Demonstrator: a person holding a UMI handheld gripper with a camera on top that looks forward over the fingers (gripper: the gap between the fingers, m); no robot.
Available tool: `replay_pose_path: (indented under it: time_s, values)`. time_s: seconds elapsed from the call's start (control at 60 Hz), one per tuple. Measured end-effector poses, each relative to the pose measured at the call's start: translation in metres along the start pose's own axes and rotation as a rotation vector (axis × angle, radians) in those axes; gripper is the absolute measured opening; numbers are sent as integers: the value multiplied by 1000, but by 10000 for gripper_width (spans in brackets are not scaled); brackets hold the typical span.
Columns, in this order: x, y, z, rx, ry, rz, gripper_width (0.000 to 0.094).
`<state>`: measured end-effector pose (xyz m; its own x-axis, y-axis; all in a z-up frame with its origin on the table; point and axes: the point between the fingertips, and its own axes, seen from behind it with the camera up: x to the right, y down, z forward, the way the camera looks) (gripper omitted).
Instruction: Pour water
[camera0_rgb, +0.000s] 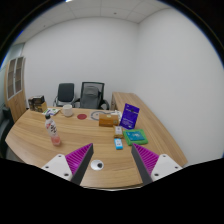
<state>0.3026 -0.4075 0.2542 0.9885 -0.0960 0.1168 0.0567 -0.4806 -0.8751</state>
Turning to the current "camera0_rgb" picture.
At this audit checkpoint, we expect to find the wooden tissue box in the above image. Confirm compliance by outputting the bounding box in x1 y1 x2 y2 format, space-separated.
99 114 119 127

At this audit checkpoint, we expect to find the clear bottle with pink drink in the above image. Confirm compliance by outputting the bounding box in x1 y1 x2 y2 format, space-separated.
45 114 61 146

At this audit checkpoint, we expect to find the wooden cabinet with glass doors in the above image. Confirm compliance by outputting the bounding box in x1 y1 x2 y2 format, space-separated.
4 56 26 121

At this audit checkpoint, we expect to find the black office chair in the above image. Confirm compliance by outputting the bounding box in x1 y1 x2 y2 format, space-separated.
53 83 75 107

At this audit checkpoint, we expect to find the coiled white cable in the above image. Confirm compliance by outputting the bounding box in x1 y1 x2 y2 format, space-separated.
89 110 108 122

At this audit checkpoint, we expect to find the dark brown cardboard box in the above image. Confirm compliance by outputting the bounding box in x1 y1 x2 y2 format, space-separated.
28 95 47 112

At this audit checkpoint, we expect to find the small blue white box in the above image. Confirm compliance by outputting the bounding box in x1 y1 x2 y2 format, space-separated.
114 138 123 150

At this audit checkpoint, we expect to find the white ceramic cup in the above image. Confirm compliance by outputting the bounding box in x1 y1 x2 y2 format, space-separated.
62 104 73 117

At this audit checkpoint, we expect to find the grey mesh office chair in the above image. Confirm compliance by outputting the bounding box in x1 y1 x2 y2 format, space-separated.
75 82 109 110

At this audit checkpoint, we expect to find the green white leaflet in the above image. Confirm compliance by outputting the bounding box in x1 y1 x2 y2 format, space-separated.
42 108 60 116

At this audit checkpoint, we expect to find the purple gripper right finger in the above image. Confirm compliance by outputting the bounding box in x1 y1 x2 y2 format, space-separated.
131 144 182 185

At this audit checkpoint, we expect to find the small beige box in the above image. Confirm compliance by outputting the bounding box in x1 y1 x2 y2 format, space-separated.
114 126 123 138

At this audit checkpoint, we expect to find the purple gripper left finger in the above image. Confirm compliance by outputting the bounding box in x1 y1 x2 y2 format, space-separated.
42 143 93 185

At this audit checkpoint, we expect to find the purple standing sign card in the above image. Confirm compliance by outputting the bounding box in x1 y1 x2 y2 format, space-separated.
120 104 140 130

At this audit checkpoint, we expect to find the round red coaster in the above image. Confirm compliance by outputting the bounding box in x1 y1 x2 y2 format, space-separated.
77 114 87 120

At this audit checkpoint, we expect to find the desk cable grommet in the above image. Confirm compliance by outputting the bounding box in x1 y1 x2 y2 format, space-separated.
91 160 104 171

